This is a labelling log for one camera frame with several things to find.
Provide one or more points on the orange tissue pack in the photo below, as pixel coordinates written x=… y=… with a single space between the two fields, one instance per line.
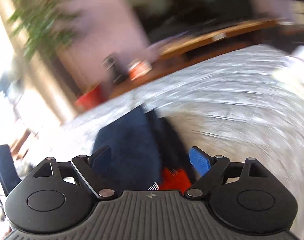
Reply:
x=139 y=71

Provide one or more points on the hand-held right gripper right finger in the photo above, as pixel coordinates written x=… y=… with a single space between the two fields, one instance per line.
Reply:
x=199 y=161

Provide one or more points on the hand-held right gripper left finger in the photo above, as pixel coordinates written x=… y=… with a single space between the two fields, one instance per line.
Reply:
x=101 y=160

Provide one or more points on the black flat television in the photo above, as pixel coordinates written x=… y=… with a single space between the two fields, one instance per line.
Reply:
x=192 y=5

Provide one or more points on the red plant pot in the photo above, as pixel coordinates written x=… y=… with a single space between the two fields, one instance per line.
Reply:
x=90 y=97

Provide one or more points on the beige patterned curtain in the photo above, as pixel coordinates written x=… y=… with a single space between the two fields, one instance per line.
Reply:
x=41 y=80

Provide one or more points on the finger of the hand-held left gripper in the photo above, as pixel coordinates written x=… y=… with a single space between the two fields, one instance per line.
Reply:
x=4 y=167

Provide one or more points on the navy jacket with orange lining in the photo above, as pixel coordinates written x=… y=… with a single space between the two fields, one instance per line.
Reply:
x=127 y=150

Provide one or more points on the wooden television stand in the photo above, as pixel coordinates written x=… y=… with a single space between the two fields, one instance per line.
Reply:
x=217 y=33

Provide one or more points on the potted green tree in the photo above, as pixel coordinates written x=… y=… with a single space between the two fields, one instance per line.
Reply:
x=39 y=17

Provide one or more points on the black speaker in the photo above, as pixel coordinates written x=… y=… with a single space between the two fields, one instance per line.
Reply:
x=116 y=72

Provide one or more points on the white striped cloth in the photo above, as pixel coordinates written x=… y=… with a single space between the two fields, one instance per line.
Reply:
x=303 y=53

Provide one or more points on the pale yellow cloth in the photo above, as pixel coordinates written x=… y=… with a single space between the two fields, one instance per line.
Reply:
x=292 y=82

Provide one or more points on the silver quilted bedspread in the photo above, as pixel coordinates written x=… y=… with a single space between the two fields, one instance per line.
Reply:
x=229 y=117

